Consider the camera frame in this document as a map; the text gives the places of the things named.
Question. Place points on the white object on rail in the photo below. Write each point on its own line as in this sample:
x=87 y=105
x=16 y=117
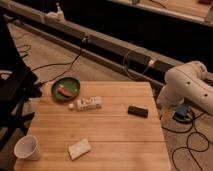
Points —
x=58 y=15

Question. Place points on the black eraser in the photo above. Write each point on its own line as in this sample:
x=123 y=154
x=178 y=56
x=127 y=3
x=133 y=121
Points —
x=138 y=111

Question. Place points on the red sausage on plate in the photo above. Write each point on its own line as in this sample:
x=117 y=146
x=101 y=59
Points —
x=64 y=92

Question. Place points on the grey metal rail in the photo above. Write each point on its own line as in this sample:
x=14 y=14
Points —
x=155 y=42

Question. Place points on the green plate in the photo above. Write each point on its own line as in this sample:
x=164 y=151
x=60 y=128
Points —
x=71 y=84

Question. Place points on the white paper cup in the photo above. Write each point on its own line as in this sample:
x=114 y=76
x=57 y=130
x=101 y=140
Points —
x=27 y=148

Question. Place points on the small white bottle cap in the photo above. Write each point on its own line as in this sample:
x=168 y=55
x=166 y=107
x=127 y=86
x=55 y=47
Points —
x=71 y=106

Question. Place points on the black chair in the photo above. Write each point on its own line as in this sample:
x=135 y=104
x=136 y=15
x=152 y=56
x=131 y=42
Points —
x=16 y=89

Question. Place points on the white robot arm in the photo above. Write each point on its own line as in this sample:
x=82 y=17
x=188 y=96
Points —
x=187 y=81

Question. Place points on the white sponge block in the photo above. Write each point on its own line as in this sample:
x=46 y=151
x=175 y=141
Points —
x=79 y=148

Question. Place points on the blue floor box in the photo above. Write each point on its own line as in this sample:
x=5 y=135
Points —
x=181 y=111

